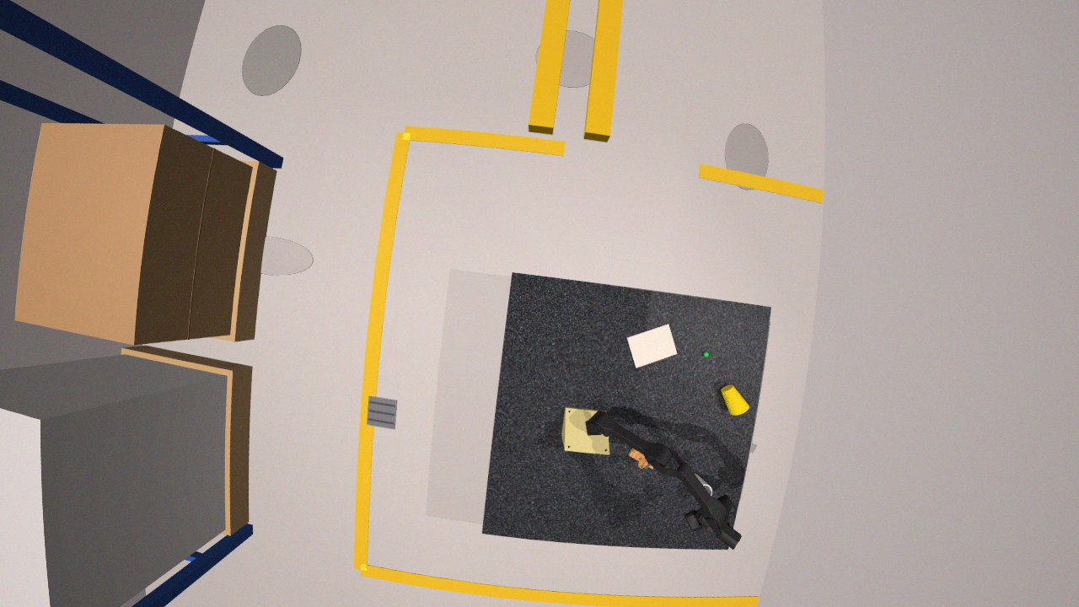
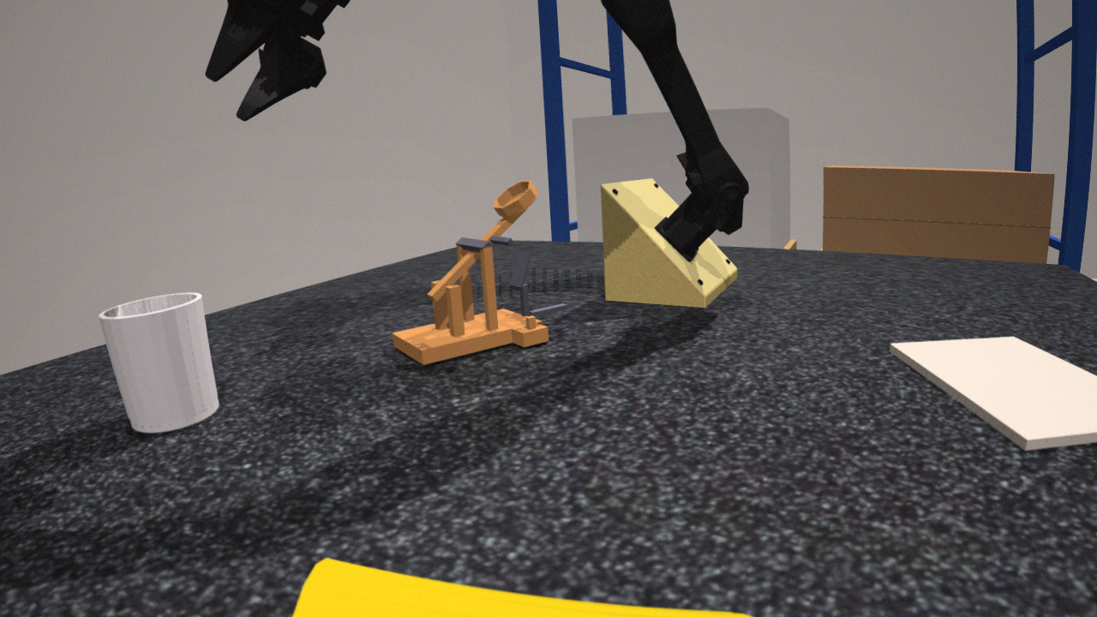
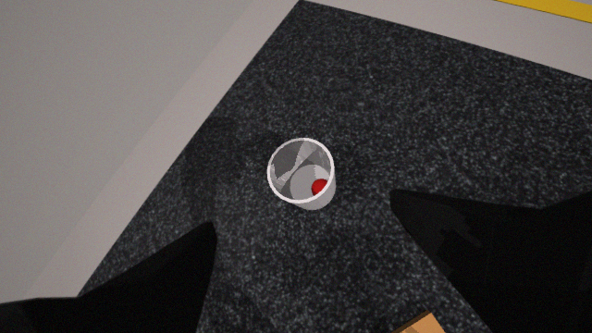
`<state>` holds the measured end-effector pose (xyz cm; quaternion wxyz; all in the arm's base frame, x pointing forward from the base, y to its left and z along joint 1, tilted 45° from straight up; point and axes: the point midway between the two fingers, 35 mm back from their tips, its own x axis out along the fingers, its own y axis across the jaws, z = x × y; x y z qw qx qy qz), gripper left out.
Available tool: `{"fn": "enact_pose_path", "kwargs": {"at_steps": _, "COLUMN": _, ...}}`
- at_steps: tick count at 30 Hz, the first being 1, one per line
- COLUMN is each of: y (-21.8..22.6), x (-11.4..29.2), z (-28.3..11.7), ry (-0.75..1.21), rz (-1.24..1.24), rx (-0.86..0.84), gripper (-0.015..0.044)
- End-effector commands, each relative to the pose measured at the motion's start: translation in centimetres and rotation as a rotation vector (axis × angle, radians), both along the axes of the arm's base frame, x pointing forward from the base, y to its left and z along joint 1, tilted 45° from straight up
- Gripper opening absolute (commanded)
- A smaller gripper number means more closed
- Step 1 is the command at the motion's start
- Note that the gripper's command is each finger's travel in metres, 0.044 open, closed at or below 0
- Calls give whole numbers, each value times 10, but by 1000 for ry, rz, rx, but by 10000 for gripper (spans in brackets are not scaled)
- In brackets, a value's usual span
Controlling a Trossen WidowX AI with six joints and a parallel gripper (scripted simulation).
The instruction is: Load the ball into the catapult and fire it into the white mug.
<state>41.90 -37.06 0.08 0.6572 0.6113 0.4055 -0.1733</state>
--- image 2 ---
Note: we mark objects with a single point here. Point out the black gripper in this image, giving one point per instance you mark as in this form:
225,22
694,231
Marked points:
289,63

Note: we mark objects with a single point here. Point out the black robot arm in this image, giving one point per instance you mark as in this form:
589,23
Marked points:
717,186

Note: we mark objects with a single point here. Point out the white cup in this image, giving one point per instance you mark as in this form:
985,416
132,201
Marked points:
161,358

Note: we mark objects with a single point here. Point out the wooden catapult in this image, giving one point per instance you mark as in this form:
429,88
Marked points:
457,330

